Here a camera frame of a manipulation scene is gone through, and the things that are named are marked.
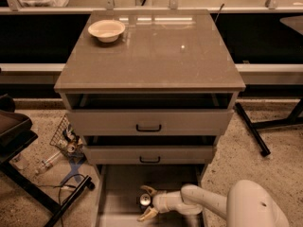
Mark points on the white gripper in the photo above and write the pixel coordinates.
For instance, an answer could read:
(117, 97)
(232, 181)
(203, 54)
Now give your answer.
(161, 201)

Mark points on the pepsi can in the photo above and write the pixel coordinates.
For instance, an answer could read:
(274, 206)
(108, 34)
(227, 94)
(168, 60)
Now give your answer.
(145, 201)

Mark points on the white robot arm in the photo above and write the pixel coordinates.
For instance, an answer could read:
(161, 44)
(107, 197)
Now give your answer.
(247, 204)

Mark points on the bottom grey drawer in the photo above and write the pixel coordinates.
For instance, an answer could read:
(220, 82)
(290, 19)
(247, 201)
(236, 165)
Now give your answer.
(119, 203)

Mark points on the grey drawer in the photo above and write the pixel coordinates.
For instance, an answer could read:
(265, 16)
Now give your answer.
(149, 122)
(119, 203)
(150, 155)

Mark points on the middle grey drawer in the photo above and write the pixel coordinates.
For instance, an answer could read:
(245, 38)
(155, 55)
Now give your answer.
(150, 155)

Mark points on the top grey drawer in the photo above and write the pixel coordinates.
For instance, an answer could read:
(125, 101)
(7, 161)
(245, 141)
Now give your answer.
(149, 122)

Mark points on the grey drawer cabinet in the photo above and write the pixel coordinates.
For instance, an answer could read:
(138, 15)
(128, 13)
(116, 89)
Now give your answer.
(164, 60)

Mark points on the blue tape cross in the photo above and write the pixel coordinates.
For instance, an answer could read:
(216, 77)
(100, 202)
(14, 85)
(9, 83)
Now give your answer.
(75, 164)

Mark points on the clear plastic bottle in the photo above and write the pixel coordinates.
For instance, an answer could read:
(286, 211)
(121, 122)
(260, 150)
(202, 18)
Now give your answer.
(48, 163)

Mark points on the black table leg right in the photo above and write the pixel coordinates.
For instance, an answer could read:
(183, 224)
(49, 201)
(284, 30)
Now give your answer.
(294, 118)

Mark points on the white paper bowl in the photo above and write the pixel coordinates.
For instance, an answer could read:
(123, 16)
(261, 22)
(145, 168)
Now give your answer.
(106, 31)

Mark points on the wire basket with items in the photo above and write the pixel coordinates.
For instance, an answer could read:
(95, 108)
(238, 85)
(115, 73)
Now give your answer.
(66, 140)

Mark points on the black table frame left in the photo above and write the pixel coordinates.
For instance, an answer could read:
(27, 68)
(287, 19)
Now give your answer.
(15, 136)

